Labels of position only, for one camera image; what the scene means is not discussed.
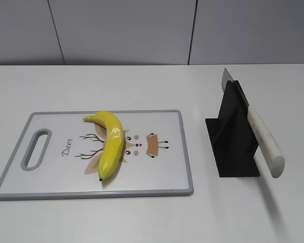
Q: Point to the yellow plastic banana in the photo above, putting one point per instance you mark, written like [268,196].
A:
[106,163]

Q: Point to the black knife stand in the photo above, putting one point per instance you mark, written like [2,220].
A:
[233,141]

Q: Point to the white grey-rimmed cutting board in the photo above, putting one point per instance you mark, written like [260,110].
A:
[57,155]

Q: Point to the knife with white handle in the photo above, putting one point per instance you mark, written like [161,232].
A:
[271,152]

